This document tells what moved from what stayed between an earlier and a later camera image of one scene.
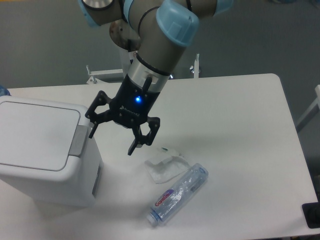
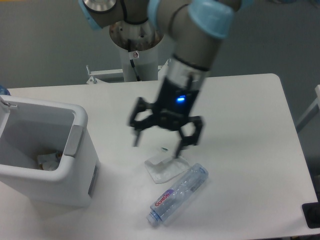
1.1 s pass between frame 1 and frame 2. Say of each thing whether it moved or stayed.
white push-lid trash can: moved
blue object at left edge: stayed
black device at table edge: stayed
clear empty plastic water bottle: stayed
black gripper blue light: moved
